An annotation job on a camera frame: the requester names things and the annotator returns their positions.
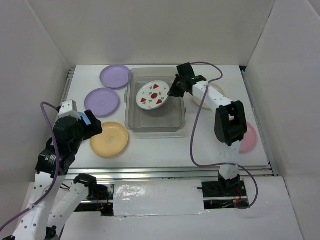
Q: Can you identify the blue plastic plate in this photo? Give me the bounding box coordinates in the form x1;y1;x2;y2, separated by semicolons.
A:
78;112;91;126

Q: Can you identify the yellow plastic plate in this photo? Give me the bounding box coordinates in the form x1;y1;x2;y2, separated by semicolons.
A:
90;121;129;157

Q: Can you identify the white watermelon pattern plate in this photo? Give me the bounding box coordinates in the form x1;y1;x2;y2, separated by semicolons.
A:
136;80;170;110

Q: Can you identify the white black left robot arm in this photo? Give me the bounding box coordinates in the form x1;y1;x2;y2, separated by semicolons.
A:
9;110;102;240

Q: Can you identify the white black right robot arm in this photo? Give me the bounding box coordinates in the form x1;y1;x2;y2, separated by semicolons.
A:
167;62;248;196

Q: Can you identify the clear plastic bin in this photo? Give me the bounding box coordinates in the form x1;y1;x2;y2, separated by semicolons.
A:
124;67;186;133

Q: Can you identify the cream plastic plate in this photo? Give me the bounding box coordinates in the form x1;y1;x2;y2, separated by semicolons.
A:
192;83;225;110

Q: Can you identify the purple plate near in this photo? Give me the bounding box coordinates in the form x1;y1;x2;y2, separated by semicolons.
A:
84;88;120;117

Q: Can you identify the purple plate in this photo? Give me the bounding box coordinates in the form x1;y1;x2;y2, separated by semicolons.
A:
84;88;120;117
99;64;130;89

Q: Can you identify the purple plate far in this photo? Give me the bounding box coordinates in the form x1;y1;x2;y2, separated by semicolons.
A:
99;64;130;89

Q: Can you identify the pink plastic plate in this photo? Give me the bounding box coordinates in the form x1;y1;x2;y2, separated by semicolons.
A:
239;122;258;154

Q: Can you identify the white glossy cover panel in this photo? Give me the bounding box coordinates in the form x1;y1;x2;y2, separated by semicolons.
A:
113;180;205;217

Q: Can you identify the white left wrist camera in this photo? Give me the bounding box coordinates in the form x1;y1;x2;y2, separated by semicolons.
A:
57;100;80;119

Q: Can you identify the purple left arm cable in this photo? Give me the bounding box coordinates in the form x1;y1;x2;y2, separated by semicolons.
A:
0;101;62;233

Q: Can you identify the aluminium rail frame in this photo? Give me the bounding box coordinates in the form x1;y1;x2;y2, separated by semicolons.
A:
61;65;279;213

